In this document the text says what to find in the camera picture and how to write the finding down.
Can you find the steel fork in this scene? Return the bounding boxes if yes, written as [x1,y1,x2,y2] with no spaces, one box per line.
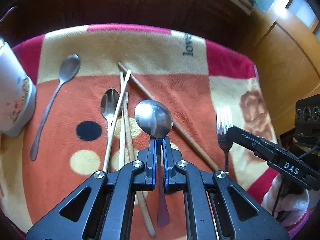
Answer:
[216,105,233,173]

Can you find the small steel teaspoon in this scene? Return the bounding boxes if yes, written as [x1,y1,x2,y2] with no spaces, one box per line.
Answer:
[100,88,119,140]

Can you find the black speaker box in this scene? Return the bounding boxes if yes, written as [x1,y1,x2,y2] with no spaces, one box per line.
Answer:
[295,94,320,141]

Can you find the white cartoon thermos jar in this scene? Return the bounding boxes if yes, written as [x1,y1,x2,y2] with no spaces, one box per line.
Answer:
[0,39,36,137]

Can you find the large steel spoon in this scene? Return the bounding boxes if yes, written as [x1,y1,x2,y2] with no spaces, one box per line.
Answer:
[135,99,173,227]

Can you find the colourful fleece blanket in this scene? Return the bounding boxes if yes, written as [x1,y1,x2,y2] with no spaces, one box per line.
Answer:
[1,24,276,232]

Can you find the long wooden chopstick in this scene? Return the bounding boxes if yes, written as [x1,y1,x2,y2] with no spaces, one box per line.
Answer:
[131,74,220,171]

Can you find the right hand in white glove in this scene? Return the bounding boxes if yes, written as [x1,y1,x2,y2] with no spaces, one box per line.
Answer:
[261,174,310,227]

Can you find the pale wooden chopstick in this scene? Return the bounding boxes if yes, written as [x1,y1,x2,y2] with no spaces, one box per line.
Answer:
[122,92,156,237]
[118,71,126,169]
[103,70,131,173]

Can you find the long-handled steel spoon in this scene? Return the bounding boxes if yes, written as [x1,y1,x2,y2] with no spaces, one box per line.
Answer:
[30,54,81,161]

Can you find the light wooden cabinet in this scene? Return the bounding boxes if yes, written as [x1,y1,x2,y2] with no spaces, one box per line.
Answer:
[239,0,319,135]

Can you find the dark wooden kitchen cabinets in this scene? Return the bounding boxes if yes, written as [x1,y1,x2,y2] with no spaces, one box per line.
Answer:
[1,0,253,50]

